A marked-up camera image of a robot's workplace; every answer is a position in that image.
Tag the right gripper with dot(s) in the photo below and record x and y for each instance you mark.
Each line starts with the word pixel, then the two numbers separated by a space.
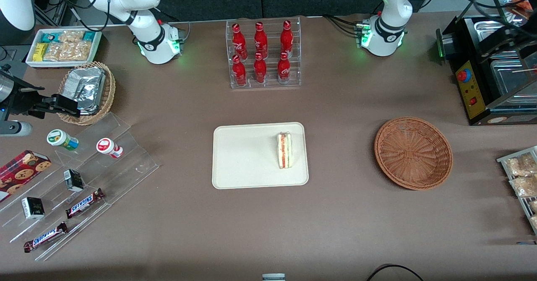
pixel 22 100

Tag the triangular sandwich half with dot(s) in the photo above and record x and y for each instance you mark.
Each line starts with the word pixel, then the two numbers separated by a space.
pixel 285 151

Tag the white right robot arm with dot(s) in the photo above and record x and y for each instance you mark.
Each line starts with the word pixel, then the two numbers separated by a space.
pixel 144 21

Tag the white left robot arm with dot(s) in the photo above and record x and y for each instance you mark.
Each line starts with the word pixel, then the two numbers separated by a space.
pixel 392 4

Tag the oval tan wicker basket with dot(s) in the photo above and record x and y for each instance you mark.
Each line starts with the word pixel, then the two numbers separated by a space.
pixel 110 90

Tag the round brown wicker basket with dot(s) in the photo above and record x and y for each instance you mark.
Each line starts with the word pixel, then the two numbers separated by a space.
pixel 419 159

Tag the cream plastic serving tray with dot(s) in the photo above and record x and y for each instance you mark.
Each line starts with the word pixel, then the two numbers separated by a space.
pixel 243 155

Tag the steel warmer pan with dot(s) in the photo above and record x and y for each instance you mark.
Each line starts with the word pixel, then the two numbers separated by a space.
pixel 509 84
pixel 488 26

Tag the thin wooden skewer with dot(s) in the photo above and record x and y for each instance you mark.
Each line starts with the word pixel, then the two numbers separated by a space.
pixel 524 70

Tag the white rectangular snack bin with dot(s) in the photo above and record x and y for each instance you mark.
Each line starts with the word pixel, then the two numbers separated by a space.
pixel 67 64

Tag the silver foil pack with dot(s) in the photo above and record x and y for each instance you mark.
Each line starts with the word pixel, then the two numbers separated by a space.
pixel 84 88

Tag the yellow snack packet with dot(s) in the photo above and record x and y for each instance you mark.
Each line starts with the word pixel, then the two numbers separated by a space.
pixel 40 52

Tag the clear bag of rice crackers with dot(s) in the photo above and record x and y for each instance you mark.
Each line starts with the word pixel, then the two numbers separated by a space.
pixel 56 51
pixel 79 51
pixel 71 36

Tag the green lid snack cup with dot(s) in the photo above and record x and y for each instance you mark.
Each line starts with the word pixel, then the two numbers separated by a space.
pixel 58 138

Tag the teal snack packet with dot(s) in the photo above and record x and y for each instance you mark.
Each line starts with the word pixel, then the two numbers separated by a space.
pixel 49 37
pixel 89 36

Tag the small glossy black box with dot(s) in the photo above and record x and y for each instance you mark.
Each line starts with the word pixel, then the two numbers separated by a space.
pixel 449 46

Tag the black glass food warmer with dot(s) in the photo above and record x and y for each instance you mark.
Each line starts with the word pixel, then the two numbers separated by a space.
pixel 472 92

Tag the red lid snack cup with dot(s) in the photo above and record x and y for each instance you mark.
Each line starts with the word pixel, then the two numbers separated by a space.
pixel 105 145

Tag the red plaid cookie box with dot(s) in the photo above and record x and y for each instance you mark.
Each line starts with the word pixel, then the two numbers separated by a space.
pixel 21 174

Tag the small black carton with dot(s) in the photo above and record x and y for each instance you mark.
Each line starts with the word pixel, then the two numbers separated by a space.
pixel 32 208
pixel 74 181

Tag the clear acrylic stepped display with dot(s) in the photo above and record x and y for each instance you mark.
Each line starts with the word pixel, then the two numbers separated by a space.
pixel 126 163

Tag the brown Snickers bar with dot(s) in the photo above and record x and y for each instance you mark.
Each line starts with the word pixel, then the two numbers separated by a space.
pixel 84 203
pixel 45 237

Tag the grey metal snack rack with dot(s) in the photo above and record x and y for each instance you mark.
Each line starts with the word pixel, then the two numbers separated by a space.
pixel 502 160

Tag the clear bag of granola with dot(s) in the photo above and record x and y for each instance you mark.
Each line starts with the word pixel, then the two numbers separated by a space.
pixel 534 222
pixel 526 186
pixel 522 165
pixel 533 206

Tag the red cola bottle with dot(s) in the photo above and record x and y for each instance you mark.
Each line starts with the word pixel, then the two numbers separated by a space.
pixel 287 37
pixel 239 71
pixel 239 42
pixel 261 40
pixel 260 69
pixel 284 69

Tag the clear acrylic bottle rack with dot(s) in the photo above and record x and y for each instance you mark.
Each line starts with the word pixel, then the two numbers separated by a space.
pixel 272 37

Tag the small grey device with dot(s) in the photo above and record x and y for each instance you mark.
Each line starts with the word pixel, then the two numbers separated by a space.
pixel 273 277

